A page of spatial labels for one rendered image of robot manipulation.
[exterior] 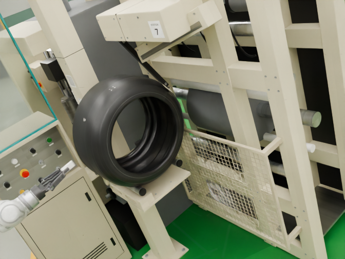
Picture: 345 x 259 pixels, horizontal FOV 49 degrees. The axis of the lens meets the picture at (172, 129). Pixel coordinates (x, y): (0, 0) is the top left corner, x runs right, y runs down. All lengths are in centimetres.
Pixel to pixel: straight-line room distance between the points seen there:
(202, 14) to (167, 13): 15
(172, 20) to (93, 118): 60
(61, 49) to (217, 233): 176
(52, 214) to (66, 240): 23
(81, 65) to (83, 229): 119
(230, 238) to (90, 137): 147
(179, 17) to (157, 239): 165
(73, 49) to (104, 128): 53
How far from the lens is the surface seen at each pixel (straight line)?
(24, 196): 190
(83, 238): 281
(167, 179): 228
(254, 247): 283
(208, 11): 173
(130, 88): 190
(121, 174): 196
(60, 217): 266
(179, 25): 175
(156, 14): 171
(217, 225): 305
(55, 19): 213
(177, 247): 300
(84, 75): 219
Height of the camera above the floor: 208
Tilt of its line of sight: 27 degrees down
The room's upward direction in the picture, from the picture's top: 21 degrees counter-clockwise
